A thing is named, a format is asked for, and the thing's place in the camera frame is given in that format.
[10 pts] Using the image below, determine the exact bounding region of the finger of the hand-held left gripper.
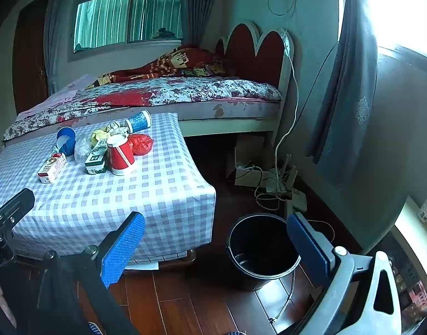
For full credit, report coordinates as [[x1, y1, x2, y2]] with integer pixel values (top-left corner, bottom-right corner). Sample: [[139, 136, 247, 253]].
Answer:
[[0, 188, 36, 233]]

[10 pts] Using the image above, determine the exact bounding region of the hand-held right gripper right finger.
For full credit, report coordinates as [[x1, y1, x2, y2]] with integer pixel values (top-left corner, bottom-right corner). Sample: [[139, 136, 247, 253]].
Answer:
[[287, 212, 420, 335]]

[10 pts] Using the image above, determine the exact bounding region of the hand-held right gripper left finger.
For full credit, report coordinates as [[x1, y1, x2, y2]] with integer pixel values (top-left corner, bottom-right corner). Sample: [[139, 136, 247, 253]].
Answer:
[[25, 212, 146, 335]]

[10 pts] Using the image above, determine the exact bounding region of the black plastic bucket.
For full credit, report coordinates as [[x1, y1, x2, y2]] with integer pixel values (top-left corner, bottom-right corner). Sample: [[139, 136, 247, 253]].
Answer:
[[226, 213, 302, 323]]

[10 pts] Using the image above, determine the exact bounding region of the red white carton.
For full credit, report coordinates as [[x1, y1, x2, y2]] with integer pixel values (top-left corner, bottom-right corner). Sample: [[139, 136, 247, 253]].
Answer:
[[37, 152, 68, 184]]

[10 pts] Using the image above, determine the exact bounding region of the clear plastic bag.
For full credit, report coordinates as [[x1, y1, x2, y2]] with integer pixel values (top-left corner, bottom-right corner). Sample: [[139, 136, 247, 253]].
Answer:
[[74, 132, 96, 163]]

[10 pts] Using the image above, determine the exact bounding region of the green white carton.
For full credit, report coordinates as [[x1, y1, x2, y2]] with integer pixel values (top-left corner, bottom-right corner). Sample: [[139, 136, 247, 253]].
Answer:
[[84, 138, 110, 175]]

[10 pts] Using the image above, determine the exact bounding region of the red paper cup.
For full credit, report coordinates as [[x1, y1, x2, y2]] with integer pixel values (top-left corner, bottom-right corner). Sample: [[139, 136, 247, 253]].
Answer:
[[106, 133, 136, 176]]

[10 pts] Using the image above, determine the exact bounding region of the yellow knotted cloth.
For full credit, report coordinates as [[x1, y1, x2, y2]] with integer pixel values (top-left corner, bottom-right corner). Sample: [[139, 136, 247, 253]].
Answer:
[[91, 129, 110, 147]]

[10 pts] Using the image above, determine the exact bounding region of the red plastic bag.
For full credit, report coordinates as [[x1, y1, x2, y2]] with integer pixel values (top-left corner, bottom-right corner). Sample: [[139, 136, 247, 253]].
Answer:
[[128, 133, 155, 156]]

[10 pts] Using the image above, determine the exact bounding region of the beige knotted cloth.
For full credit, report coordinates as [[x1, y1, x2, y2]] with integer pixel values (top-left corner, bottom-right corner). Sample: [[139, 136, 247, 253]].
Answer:
[[105, 121, 131, 137]]

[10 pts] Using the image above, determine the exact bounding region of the blue patterned paper cup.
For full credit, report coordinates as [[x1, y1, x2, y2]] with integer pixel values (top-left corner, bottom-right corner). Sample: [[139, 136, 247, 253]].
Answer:
[[124, 109, 152, 134]]

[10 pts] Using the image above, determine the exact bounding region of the person's left hand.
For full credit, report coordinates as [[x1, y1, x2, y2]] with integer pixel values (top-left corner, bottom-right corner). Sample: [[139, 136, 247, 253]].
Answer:
[[0, 277, 16, 327]]

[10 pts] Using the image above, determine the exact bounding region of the white power strip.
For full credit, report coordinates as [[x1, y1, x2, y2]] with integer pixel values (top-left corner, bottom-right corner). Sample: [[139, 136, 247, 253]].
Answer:
[[286, 188, 308, 214]]

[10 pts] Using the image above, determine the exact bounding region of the checkered tablecloth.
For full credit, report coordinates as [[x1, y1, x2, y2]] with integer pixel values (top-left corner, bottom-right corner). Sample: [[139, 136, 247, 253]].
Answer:
[[0, 112, 217, 262]]

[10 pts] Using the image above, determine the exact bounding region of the white router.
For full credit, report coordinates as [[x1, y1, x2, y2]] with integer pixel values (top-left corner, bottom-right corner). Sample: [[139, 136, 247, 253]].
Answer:
[[279, 153, 299, 193]]

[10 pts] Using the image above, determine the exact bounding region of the pink cloth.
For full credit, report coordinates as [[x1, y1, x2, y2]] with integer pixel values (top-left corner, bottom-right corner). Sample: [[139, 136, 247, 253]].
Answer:
[[18, 73, 92, 116]]

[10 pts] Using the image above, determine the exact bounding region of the cardboard box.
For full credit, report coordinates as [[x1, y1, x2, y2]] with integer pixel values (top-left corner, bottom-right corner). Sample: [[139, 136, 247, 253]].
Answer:
[[227, 134, 271, 186]]

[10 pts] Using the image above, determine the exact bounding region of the brown wooden door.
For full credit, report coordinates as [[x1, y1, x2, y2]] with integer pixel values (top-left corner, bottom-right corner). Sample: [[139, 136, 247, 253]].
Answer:
[[12, 0, 53, 116]]

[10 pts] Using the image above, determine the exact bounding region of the blue patterned curtain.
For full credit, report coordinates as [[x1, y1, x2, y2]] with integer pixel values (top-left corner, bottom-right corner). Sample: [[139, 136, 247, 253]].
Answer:
[[310, 0, 379, 186]]

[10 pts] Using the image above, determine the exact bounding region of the floral quilt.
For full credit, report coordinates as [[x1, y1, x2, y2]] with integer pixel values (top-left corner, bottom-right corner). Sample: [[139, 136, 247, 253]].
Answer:
[[2, 76, 283, 143]]

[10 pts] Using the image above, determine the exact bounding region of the red printed blanket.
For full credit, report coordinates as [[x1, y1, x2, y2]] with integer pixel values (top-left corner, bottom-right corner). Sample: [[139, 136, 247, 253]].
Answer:
[[86, 44, 221, 89]]

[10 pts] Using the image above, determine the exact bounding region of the colourful printed pillow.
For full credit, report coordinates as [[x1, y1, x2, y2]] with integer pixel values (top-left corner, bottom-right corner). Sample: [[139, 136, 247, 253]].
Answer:
[[184, 63, 235, 77]]

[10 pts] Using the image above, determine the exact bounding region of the red heart-shaped headboard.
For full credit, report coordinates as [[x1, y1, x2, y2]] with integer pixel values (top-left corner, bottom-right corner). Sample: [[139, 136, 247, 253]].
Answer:
[[214, 21, 295, 84]]

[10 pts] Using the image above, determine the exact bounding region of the window with green curtain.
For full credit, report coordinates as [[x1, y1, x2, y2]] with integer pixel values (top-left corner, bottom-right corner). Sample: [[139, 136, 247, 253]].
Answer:
[[73, 0, 185, 52]]

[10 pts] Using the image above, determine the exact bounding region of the grey window curtain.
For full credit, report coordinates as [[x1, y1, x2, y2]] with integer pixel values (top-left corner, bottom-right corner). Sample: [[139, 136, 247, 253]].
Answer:
[[180, 0, 218, 49]]

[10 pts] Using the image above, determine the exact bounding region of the bright side window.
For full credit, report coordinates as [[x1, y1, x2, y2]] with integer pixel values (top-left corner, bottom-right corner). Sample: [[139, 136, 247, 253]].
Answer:
[[337, 0, 427, 58]]

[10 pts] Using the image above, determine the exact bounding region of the thin white floor cable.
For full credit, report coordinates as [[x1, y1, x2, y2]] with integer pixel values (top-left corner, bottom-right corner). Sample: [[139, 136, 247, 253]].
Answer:
[[307, 219, 337, 243]]

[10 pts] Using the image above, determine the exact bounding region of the coiled white cable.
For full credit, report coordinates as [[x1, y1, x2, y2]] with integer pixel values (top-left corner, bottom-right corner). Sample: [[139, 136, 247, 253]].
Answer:
[[253, 167, 288, 211]]

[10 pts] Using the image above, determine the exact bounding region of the white charging cable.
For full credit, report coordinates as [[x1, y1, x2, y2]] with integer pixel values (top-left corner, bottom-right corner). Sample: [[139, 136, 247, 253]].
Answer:
[[274, 28, 301, 182]]

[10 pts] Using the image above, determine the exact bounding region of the bed with white frame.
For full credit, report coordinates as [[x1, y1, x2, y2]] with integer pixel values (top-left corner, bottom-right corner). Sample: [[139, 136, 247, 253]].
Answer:
[[2, 21, 295, 145]]

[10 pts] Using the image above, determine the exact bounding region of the thin black cable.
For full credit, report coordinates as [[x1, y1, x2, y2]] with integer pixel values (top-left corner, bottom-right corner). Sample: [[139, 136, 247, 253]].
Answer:
[[296, 42, 340, 131]]

